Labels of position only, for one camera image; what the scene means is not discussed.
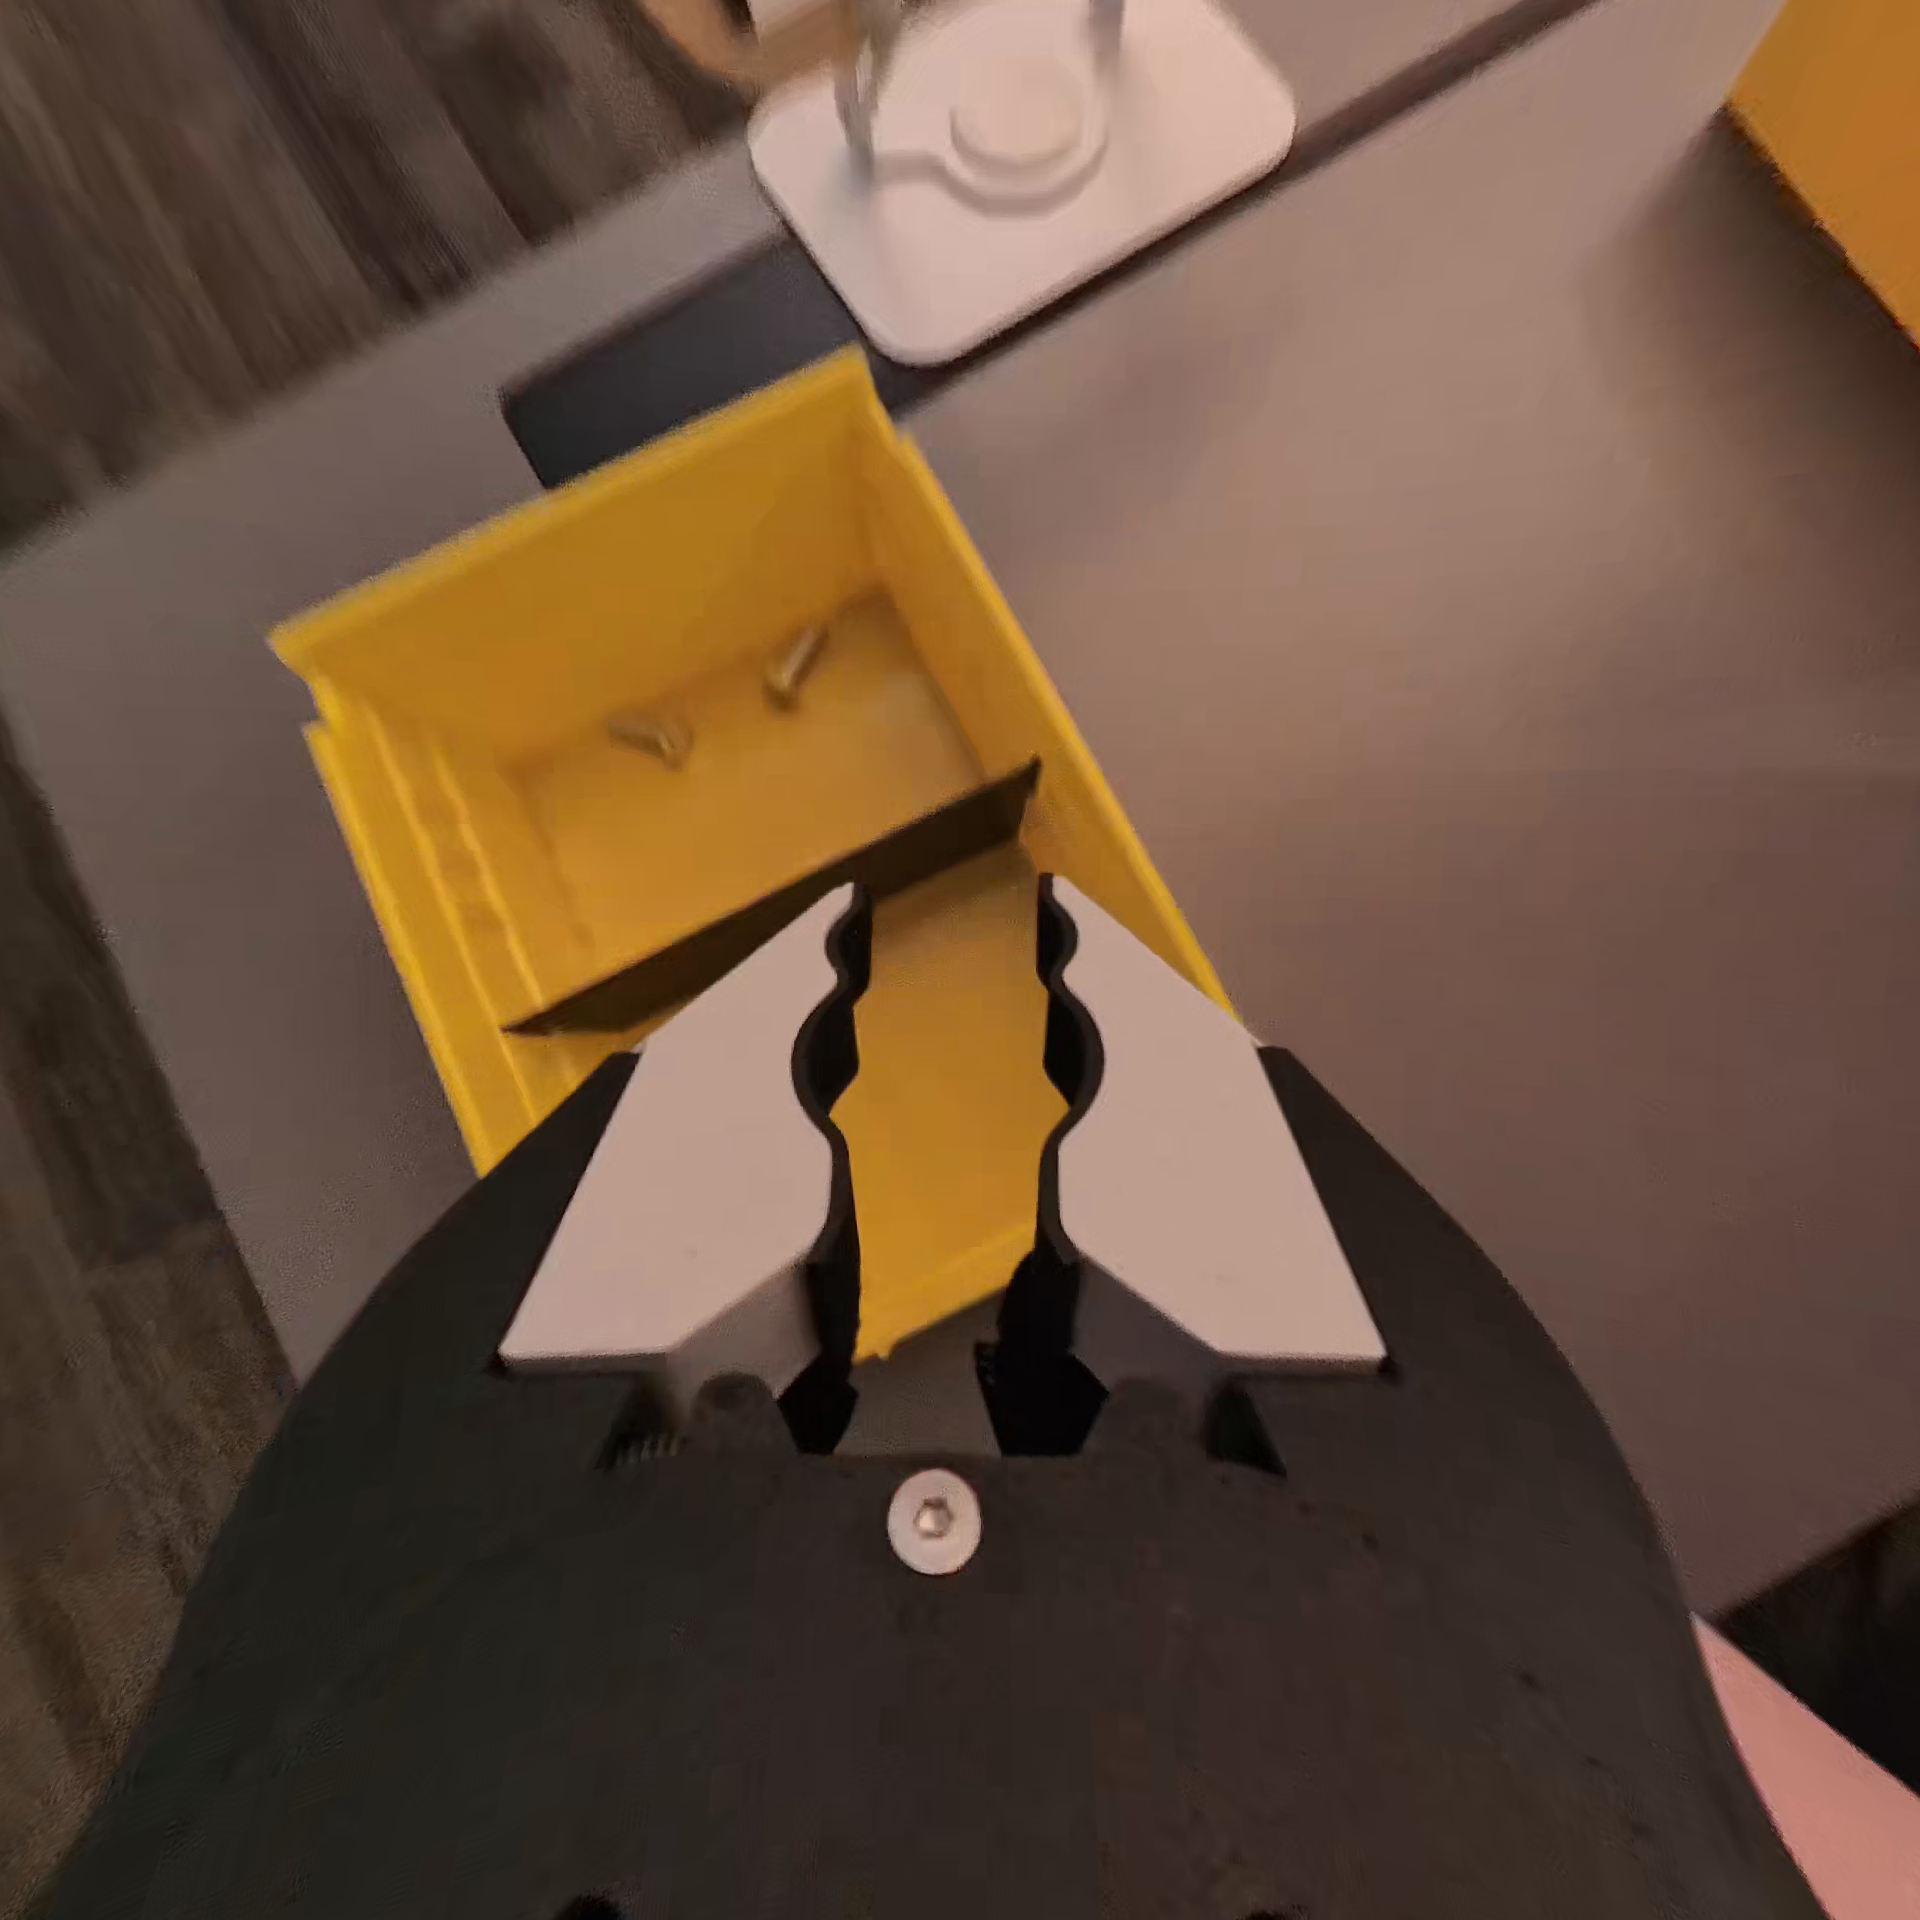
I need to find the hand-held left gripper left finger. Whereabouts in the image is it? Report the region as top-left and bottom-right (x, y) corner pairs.
(496, 882), (874, 1420)

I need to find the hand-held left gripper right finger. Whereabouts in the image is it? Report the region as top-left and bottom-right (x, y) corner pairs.
(982, 876), (1389, 1420)

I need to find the yellow plastic bin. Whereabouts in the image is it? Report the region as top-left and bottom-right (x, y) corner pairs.
(269, 351), (1239, 1357)
(1727, 0), (1920, 351)

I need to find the dark table mat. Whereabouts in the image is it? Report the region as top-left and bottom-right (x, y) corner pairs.
(501, 248), (930, 491)

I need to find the white round disc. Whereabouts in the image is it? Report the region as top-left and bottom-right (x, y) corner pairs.
(948, 53), (1113, 173)

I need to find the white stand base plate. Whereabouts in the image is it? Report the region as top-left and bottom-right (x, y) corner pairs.
(747, 0), (1299, 370)

